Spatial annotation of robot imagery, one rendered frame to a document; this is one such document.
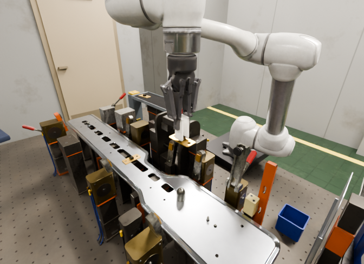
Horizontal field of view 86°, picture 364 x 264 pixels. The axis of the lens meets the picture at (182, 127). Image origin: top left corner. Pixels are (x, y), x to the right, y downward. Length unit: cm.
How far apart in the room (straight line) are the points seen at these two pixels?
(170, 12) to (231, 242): 62
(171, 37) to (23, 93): 338
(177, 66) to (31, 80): 333
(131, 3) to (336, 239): 76
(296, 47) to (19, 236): 144
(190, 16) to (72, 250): 101
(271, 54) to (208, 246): 73
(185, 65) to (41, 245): 100
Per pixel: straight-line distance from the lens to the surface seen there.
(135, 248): 61
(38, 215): 133
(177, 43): 47
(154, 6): 50
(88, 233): 113
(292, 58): 91
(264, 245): 69
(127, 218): 74
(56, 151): 145
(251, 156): 77
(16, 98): 376
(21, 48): 366
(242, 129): 131
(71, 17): 371
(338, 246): 70
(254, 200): 71
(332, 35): 362
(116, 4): 59
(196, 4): 48
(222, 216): 72
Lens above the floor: 155
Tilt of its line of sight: 26 degrees down
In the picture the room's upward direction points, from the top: straight up
